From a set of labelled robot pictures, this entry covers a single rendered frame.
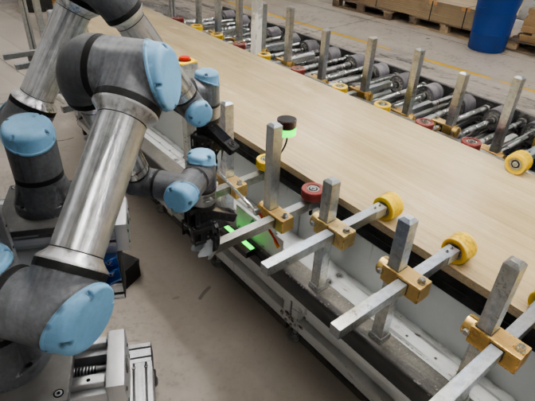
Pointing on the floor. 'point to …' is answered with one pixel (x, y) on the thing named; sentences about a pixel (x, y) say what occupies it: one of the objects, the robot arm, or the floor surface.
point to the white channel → (256, 26)
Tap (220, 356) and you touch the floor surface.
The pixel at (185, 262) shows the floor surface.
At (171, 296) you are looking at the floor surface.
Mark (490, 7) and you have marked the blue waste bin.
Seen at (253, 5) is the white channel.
